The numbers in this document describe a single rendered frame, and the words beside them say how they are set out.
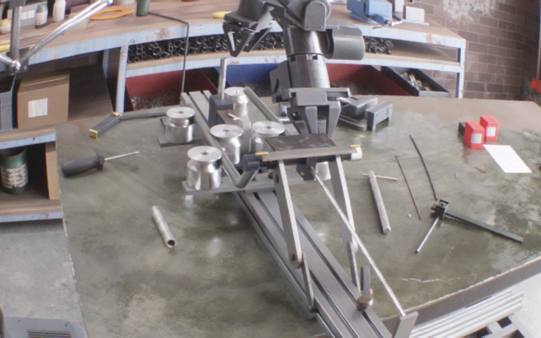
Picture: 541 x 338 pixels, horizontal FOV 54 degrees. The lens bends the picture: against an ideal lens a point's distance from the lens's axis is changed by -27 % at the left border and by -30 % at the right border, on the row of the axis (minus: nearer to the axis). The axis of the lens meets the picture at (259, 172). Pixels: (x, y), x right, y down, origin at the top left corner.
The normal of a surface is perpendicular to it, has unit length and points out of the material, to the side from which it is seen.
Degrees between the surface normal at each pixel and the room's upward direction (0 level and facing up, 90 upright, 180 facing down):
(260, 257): 0
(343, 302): 0
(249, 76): 90
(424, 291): 0
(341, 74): 90
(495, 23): 90
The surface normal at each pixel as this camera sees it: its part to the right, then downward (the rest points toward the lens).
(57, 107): 0.28, 0.44
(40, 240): 0.06, -0.89
